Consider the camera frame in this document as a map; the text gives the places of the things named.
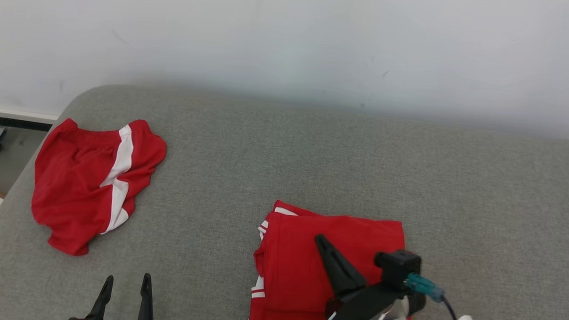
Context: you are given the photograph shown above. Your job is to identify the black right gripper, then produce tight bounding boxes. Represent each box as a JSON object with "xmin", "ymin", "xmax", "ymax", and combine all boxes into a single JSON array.
[{"xmin": 312, "ymin": 234, "xmax": 428, "ymax": 320}]

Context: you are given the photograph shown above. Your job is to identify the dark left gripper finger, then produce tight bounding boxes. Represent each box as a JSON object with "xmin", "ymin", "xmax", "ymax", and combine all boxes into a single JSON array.
[
  {"xmin": 88, "ymin": 275, "xmax": 114, "ymax": 320},
  {"xmin": 137, "ymin": 273, "xmax": 156, "ymax": 320}
]

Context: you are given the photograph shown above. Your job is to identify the red basketball jersey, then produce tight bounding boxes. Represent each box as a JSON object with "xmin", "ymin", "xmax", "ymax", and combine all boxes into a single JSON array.
[{"xmin": 246, "ymin": 199, "xmax": 406, "ymax": 320}]

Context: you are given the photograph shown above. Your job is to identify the red shorts with white stripe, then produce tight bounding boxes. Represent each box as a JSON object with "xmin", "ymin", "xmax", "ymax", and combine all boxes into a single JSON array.
[{"xmin": 29, "ymin": 116, "xmax": 168, "ymax": 259}]

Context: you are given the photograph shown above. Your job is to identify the white and black baseboard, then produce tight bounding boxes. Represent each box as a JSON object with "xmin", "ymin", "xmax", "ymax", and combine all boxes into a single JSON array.
[{"xmin": 0, "ymin": 107, "xmax": 60, "ymax": 133}]

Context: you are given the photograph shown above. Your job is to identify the teal cable connector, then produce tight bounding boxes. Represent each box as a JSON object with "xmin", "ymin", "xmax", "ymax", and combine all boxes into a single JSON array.
[{"xmin": 405, "ymin": 272, "xmax": 446, "ymax": 302}]

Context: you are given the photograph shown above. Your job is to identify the thin black cable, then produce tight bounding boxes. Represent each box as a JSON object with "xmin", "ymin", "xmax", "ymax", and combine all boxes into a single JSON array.
[{"xmin": 440, "ymin": 296, "xmax": 467, "ymax": 320}]

